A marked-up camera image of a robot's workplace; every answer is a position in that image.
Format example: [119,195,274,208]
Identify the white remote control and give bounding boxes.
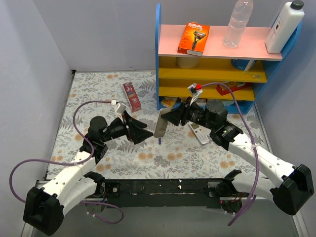
[189,122,209,145]
[154,108,171,138]

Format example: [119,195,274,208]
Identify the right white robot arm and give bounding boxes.
[158,99,314,215]

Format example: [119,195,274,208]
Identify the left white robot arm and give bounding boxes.
[23,112,153,236]

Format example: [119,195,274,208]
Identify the yellow orange box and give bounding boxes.
[161,97,178,109]

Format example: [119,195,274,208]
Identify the red toothpaste box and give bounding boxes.
[123,82,142,112]

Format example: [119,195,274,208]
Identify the red box on shelf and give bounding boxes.
[216,81,252,95]

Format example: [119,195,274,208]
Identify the floral table mat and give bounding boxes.
[46,71,255,180]

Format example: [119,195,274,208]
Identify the blue yellow pink shelf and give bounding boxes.
[155,3,302,114]

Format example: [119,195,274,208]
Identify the white cup on shelf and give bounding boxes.
[176,57,199,69]

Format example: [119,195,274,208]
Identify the blue white container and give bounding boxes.
[231,59,257,71]

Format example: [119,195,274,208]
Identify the orange razor box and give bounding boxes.
[177,22,210,57]

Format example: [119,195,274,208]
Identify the clear plastic water bottle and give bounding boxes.
[223,0,254,48]

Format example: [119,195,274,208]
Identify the white bottle black cap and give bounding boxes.
[265,0,305,54]

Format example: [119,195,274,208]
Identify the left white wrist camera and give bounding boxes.
[111,100,126,121]

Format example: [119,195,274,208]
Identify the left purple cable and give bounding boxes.
[9,100,114,204]

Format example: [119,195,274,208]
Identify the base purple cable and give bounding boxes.
[80,199,124,225]

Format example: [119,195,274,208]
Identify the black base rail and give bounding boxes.
[105,178,243,214]

